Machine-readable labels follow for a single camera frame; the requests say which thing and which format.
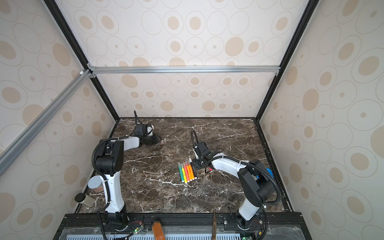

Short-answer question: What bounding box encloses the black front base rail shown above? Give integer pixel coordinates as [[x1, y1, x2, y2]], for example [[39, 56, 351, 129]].
[[54, 213, 311, 240]]

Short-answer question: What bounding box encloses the blue round object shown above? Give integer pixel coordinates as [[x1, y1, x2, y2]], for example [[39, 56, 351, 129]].
[[266, 168, 274, 178]]

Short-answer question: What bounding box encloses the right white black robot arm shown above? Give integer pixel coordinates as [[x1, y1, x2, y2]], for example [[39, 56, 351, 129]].
[[192, 142, 281, 230]]

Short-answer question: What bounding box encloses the brown wooden stick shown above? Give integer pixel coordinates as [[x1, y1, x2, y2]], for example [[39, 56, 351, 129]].
[[212, 213, 217, 240]]

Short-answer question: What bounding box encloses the green marker pen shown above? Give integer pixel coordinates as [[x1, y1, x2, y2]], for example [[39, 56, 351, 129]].
[[178, 163, 185, 183]]

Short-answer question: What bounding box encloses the orange marker pen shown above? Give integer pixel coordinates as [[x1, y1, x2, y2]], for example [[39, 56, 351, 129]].
[[186, 161, 195, 181]]

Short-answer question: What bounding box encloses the orange brown tool handle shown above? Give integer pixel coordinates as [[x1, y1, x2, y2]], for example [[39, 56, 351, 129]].
[[152, 221, 166, 240]]

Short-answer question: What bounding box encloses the horizontal aluminium frame bar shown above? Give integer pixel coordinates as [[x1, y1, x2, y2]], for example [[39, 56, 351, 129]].
[[91, 66, 280, 74]]

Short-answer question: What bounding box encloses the small black knob box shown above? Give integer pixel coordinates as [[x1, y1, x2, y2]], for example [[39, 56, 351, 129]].
[[75, 193, 96, 208]]

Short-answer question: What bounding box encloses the yellow marker pen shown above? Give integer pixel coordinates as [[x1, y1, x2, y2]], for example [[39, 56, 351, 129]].
[[181, 164, 188, 183]]

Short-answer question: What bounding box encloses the left diagonal aluminium frame bar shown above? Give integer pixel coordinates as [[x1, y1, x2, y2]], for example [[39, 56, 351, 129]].
[[1, 70, 91, 175]]

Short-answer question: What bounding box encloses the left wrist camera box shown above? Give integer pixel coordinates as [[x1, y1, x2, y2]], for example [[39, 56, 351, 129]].
[[146, 125, 154, 136]]

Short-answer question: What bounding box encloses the red marker pen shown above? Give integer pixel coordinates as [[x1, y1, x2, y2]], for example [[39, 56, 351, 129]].
[[183, 163, 190, 183]]

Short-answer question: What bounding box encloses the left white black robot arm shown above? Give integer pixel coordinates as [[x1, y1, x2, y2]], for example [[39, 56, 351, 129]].
[[92, 123, 160, 226]]

